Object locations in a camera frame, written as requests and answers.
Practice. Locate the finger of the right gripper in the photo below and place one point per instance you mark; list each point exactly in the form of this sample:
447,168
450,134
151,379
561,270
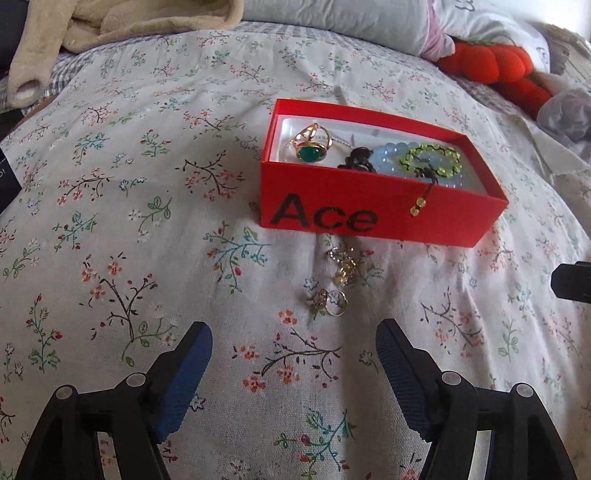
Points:
572,282

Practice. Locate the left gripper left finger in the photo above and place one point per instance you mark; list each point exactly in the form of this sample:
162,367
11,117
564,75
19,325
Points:
139,413

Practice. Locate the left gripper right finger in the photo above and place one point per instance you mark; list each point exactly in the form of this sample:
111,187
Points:
448,412

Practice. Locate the black bead ornament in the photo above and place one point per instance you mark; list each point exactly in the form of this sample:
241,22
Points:
359,160

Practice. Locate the small gold rings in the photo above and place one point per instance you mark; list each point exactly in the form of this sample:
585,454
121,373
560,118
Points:
330,300

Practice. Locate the clear plastic bag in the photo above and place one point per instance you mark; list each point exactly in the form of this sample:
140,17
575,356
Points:
566,117

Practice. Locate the floral bed sheet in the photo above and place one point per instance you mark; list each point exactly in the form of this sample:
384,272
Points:
139,215

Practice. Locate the red plush toy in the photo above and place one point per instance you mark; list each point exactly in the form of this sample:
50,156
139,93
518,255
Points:
505,68

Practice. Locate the red Ace box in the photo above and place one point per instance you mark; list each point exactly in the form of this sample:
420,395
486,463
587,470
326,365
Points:
302,188

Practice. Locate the grey pillow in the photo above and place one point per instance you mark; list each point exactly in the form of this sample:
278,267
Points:
426,29

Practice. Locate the beige fleece jacket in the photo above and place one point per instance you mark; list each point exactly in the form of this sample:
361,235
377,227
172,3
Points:
78,26

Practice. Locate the gold chain charm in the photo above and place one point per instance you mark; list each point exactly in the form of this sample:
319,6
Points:
346,264

